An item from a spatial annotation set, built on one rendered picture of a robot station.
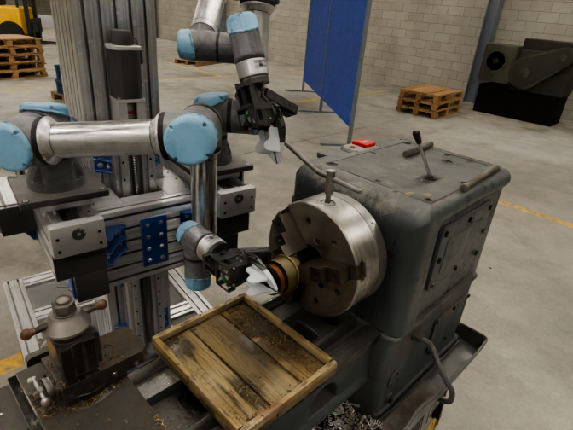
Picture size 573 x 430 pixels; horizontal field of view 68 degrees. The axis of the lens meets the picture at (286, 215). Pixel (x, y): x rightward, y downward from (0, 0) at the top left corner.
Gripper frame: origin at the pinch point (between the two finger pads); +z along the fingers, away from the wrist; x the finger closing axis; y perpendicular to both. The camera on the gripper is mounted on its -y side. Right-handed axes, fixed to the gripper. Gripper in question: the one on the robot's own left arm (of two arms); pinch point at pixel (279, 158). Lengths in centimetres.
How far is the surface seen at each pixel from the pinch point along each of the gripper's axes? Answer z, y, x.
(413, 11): -274, -982, -475
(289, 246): 21.9, 5.2, 2.4
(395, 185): 14.3, -25.8, 15.4
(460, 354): 87, -66, 4
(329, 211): 15.1, -1.6, 12.0
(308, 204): 12.7, -0.2, 6.7
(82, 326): 21, 55, 0
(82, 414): 37, 59, -3
